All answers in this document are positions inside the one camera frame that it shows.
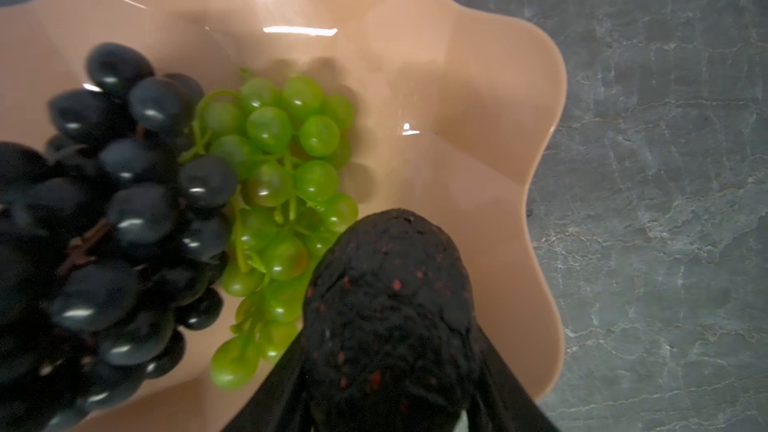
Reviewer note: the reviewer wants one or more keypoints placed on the green grape bunch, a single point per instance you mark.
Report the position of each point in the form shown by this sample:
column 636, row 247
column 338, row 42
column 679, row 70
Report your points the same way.
column 287, row 143

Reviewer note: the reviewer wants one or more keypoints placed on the pink wavy fruit bowl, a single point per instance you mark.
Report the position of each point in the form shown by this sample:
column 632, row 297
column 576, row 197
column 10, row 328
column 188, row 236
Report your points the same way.
column 154, row 199

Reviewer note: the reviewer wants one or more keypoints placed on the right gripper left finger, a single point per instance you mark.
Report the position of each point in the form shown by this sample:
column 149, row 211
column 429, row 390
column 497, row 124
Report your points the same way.
column 281, row 403

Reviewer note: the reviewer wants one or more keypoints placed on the black grape bunch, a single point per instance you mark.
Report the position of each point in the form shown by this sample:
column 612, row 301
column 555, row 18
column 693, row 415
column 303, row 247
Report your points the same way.
column 112, row 240

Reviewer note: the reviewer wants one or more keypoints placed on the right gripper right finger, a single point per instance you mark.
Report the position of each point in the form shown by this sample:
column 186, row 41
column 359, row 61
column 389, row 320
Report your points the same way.
column 500, row 402

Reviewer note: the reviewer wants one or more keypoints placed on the dark avocado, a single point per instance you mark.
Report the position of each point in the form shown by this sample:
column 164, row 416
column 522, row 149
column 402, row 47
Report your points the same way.
column 390, row 330

